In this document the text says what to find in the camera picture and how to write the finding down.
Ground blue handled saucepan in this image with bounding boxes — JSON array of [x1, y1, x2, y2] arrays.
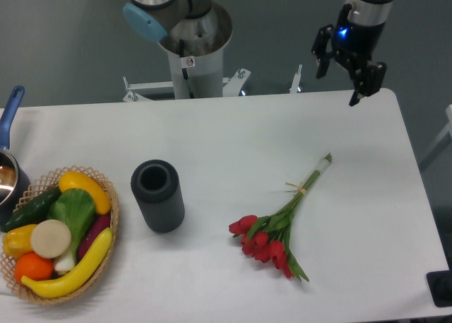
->
[[1, 86, 30, 225]]

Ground orange fruit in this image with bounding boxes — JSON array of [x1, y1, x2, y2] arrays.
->
[[14, 252, 54, 284]]

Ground dark grey ribbed vase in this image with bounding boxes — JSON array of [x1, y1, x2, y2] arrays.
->
[[131, 159, 185, 233]]

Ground beige round disc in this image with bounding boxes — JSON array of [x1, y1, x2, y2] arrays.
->
[[30, 219, 71, 259]]

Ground black device at table edge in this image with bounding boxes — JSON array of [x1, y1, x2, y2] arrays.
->
[[426, 270, 451, 307]]

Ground yellow bell pepper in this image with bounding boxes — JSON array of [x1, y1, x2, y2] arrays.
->
[[2, 224, 37, 259]]

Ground white furniture piece right edge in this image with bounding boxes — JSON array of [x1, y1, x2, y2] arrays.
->
[[418, 105, 451, 173]]

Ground yellow banana-shaped squash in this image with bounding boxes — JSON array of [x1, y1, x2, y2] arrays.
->
[[21, 228, 113, 299]]

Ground green cucumber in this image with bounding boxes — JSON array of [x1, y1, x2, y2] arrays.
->
[[1, 187, 61, 233]]

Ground woven wicker basket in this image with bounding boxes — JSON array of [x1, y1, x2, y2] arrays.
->
[[1, 165, 119, 305]]

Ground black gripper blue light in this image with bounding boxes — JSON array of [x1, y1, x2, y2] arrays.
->
[[311, 3, 386, 107]]

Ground red tulip bouquet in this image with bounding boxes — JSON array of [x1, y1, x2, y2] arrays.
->
[[229, 153, 333, 281]]

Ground purple eggplant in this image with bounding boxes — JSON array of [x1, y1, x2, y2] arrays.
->
[[77, 214, 110, 261]]

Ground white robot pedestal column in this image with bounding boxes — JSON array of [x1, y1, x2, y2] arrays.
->
[[160, 24, 232, 100]]

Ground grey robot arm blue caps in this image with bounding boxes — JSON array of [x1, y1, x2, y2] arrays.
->
[[123, 0, 394, 106]]

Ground green bok choy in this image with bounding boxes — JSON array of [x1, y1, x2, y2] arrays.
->
[[47, 189, 95, 275]]

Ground yellow squash upper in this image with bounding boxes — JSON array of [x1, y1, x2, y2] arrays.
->
[[58, 170, 112, 215]]

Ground white metal base frame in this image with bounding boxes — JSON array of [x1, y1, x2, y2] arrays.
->
[[122, 64, 303, 102]]

